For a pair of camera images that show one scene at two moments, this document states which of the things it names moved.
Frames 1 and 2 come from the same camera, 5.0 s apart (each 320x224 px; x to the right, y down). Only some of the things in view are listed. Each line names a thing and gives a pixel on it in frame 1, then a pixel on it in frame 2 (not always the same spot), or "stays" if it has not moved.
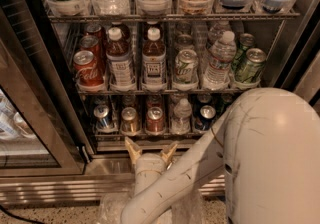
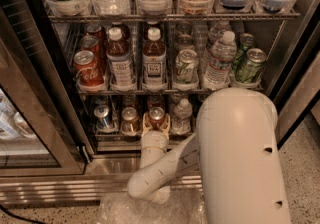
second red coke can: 90,43 stays
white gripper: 149,162 to 154,138
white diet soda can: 186,66 stays
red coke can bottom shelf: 155,120 stays
